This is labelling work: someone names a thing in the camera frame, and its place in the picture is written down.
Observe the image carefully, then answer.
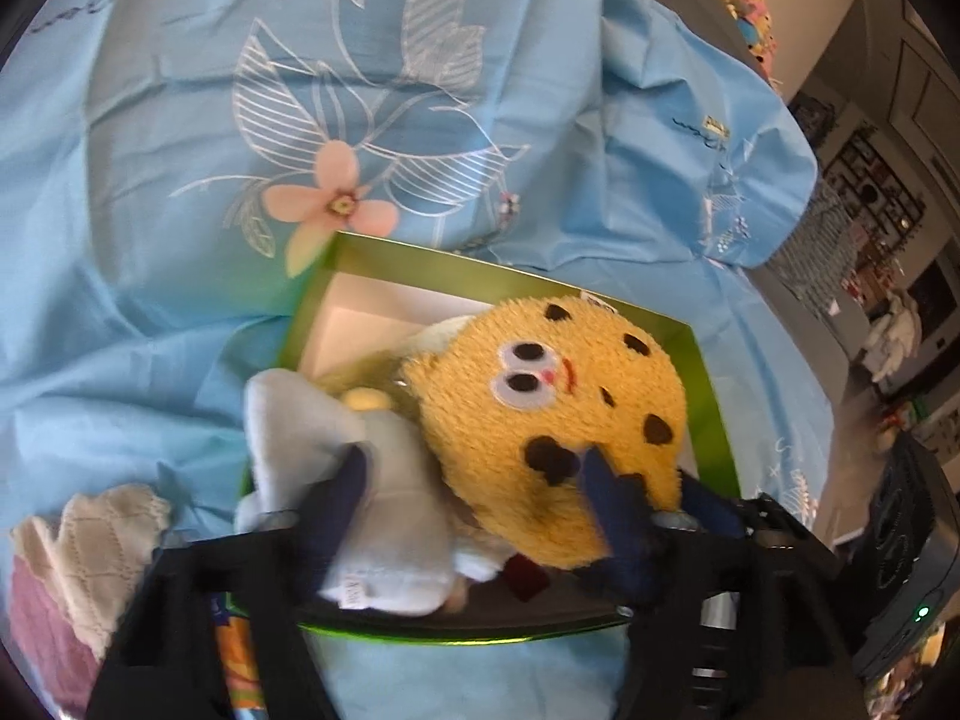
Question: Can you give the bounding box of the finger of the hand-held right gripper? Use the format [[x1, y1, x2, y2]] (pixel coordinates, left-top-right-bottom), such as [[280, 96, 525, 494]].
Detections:
[[679, 474, 841, 563]]

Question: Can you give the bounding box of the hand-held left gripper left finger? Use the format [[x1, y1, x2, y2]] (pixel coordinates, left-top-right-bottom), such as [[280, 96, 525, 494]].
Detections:
[[86, 442, 376, 720]]

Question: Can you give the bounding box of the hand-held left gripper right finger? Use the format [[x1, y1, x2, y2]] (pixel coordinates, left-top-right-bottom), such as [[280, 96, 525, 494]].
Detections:
[[574, 446, 863, 720]]

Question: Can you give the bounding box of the grey plush mouse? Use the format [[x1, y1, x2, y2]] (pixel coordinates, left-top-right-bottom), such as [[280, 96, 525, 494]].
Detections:
[[234, 367, 470, 616]]

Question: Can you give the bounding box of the yellow spotted plush toy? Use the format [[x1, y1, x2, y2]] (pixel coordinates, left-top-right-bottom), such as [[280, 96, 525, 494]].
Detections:
[[401, 292, 687, 571]]

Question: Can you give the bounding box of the green cardboard box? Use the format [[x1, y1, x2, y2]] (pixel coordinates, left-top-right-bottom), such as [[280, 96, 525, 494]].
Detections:
[[229, 231, 743, 646]]

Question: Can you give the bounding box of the colourful printed packet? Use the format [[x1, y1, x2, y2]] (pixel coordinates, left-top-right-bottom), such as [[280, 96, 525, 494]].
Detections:
[[214, 592, 271, 720]]

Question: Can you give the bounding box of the white fabric heap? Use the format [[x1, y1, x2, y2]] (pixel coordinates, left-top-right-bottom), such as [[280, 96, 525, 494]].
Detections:
[[862, 292, 923, 383]]

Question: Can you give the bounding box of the grey checked cushion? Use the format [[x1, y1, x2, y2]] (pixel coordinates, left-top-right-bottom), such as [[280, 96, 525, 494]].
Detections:
[[765, 187, 848, 308]]

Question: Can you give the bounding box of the blue floral printed sheet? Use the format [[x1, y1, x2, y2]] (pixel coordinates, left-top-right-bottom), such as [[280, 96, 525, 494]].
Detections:
[[0, 0, 833, 720]]

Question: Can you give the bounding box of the pink towel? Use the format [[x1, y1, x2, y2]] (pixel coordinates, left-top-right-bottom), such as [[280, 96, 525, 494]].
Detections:
[[11, 562, 106, 717]]

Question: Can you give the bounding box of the pile of colourful plush toys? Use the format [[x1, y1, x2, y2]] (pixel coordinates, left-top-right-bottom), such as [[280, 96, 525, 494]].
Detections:
[[705, 0, 781, 80]]

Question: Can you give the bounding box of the dark wall shelf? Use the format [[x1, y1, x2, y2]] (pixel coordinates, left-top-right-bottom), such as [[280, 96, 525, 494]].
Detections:
[[821, 120, 931, 233]]

